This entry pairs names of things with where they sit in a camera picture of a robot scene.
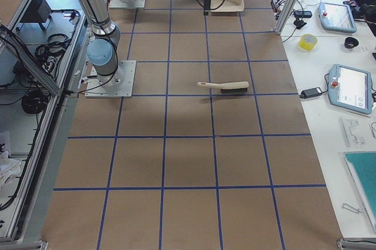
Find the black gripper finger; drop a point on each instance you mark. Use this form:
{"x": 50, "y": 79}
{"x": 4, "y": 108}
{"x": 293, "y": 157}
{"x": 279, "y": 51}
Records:
{"x": 206, "y": 7}

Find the beige plastic dustpan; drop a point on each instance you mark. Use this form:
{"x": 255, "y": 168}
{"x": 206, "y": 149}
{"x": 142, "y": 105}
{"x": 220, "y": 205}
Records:
{"x": 227, "y": 6}

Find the white hand brush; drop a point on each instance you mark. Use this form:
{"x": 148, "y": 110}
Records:
{"x": 226, "y": 88}

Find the yellow tape roll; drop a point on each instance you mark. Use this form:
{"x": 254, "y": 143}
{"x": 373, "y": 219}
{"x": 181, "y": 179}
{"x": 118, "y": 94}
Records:
{"x": 308, "y": 42}

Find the upper teach pendant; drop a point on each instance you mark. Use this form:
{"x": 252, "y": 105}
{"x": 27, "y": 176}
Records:
{"x": 336, "y": 17}

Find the teach pendant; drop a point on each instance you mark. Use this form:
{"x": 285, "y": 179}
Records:
{"x": 350, "y": 88}
{"x": 336, "y": 17}

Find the black power adapter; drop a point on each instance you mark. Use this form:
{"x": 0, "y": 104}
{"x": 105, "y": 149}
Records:
{"x": 310, "y": 93}

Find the lower teach pendant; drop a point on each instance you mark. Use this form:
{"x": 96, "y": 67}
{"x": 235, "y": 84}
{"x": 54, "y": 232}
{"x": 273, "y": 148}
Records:
{"x": 350, "y": 88}

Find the green cutting mat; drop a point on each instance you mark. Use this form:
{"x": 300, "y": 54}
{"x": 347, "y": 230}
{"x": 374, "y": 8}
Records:
{"x": 361, "y": 166}

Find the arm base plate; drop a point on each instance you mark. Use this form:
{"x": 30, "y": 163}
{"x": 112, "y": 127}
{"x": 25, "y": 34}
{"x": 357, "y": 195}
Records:
{"x": 121, "y": 85}
{"x": 127, "y": 4}

